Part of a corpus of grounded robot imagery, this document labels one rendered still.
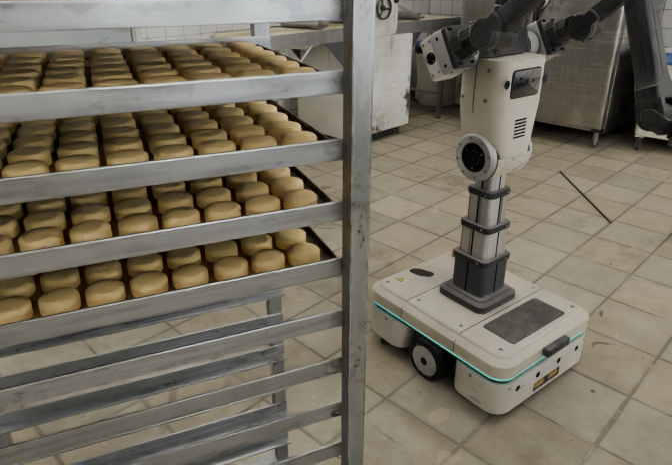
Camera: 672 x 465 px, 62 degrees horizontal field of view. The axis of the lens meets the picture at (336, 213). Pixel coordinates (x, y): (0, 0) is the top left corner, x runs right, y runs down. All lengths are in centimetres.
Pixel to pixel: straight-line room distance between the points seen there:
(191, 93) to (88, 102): 11
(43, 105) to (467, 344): 153
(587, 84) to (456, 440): 357
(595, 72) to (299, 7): 433
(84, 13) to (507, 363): 156
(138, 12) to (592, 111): 452
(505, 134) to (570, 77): 323
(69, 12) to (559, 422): 184
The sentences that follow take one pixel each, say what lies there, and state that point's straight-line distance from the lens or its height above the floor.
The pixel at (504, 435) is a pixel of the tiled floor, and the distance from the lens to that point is 199.
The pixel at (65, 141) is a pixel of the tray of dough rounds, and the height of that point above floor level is 115.
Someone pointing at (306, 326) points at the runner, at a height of 87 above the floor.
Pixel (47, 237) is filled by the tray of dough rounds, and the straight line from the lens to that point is 78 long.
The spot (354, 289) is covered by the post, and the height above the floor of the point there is 94.
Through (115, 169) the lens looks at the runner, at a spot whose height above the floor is 115.
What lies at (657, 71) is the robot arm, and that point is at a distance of 133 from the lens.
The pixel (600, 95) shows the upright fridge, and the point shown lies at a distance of 495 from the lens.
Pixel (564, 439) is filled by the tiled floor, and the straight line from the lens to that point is 204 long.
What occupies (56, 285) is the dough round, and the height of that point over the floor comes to 97.
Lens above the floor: 136
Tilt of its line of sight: 24 degrees down
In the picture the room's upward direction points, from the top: straight up
